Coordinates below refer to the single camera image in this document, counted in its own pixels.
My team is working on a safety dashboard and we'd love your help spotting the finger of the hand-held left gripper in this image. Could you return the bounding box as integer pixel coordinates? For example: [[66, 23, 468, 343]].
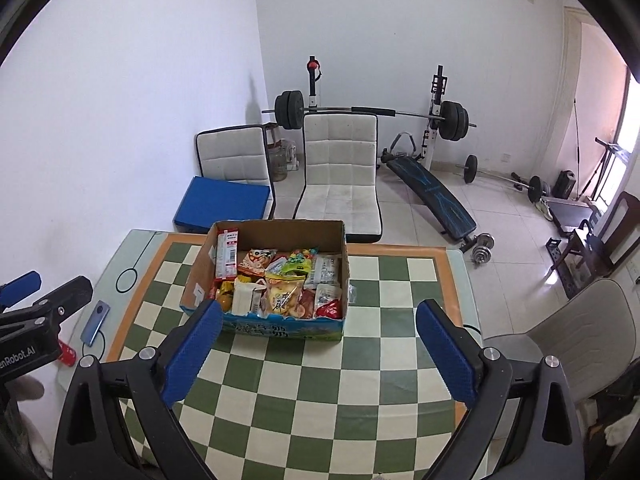
[[0, 271, 42, 309], [0, 276, 94, 341]]

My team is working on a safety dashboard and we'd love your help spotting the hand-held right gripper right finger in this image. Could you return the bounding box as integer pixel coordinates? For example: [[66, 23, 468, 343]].
[[416, 299, 583, 480]]

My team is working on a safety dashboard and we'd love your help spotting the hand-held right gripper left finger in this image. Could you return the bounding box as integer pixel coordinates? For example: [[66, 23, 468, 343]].
[[52, 300, 224, 480]]

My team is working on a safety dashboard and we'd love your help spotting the yellow crinkled snack packet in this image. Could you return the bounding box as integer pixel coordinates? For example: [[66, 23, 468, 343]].
[[214, 280, 237, 314]]

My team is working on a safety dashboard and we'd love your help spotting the cardboard box with blue-green print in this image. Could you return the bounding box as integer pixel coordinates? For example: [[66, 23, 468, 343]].
[[179, 218, 349, 343]]

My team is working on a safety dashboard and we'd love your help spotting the long red-white snack packet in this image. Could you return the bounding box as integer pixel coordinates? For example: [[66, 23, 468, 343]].
[[215, 230, 240, 281]]

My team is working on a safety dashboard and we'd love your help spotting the yellow crisps packet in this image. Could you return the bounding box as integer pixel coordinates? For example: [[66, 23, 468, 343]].
[[262, 274, 317, 321]]

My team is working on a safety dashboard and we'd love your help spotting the orange panda print packet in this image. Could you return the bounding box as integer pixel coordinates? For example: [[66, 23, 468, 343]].
[[237, 248, 279, 277]]

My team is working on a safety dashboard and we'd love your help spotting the small red snack packet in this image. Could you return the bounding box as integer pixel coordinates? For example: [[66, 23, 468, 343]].
[[315, 298, 346, 321]]

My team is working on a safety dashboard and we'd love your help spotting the clear white snack packet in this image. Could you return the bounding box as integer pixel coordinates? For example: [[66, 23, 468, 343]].
[[315, 283, 344, 306]]

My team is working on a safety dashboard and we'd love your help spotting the colourful candy packet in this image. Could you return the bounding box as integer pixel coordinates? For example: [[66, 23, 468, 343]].
[[272, 246, 321, 277]]

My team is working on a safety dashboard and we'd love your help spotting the silver grey snack packet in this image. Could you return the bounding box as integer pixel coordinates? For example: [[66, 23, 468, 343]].
[[311, 255, 342, 289]]

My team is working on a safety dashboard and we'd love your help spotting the person's left forearm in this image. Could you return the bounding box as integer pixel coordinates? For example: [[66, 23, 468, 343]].
[[0, 374, 47, 480]]

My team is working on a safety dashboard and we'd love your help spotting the blue smartphone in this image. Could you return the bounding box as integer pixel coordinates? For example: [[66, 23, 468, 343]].
[[80, 300, 111, 347]]

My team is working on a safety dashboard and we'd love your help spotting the chrome dumbbell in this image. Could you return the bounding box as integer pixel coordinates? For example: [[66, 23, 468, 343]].
[[459, 232, 497, 267]]

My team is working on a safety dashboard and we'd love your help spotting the beige plastic chair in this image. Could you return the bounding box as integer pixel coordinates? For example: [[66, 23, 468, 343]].
[[482, 278, 640, 406]]

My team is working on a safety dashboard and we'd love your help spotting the black metal floor rack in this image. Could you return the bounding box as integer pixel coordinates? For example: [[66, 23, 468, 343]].
[[545, 237, 576, 291]]

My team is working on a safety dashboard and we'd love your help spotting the blue cushion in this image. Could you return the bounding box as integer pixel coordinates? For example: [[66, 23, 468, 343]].
[[173, 176, 273, 235]]

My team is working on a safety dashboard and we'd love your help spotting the black-blue sit-up bench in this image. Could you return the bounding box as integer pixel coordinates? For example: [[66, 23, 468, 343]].
[[380, 131, 478, 253]]

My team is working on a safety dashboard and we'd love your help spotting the small barbell with black plates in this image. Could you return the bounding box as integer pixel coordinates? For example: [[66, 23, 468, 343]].
[[462, 155, 551, 204]]

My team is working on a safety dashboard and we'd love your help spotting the black flat exercise bench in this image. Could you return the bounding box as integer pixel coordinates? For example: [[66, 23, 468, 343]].
[[540, 197, 603, 238]]

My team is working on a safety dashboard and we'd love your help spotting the brown wooden chair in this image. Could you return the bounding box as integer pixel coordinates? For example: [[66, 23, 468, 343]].
[[560, 191, 640, 281]]

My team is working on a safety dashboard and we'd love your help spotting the white padded chair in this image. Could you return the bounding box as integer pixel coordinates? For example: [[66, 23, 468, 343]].
[[195, 123, 277, 221], [293, 113, 385, 243]]

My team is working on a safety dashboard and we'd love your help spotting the clear water jug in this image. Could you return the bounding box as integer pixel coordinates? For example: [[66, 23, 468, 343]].
[[267, 146, 291, 184]]

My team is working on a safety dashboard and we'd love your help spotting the black exercise stand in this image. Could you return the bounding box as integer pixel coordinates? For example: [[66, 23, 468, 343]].
[[572, 97, 631, 201]]

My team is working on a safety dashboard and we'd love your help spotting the white barbell rack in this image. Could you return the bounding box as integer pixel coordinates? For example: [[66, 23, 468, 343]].
[[305, 55, 451, 171]]

